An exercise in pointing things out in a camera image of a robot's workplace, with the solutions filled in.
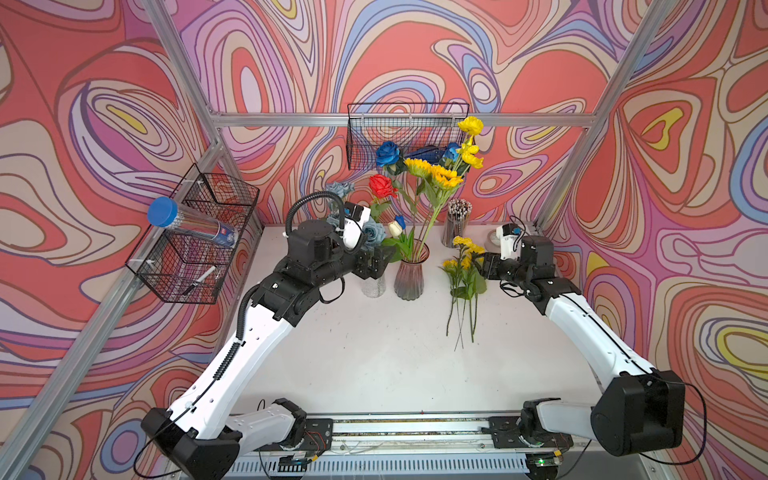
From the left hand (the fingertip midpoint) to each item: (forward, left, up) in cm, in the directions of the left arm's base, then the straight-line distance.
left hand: (384, 243), depth 64 cm
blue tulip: (+17, -4, -9) cm, 19 cm away
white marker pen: (0, +45, -12) cm, 47 cm away
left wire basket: (0, +51, -8) cm, 52 cm away
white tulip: (+12, -3, -7) cm, 14 cm away
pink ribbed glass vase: (+9, -7, -27) cm, 29 cm away
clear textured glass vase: (+11, +4, -35) cm, 36 cm away
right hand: (+8, -27, -18) cm, 33 cm away
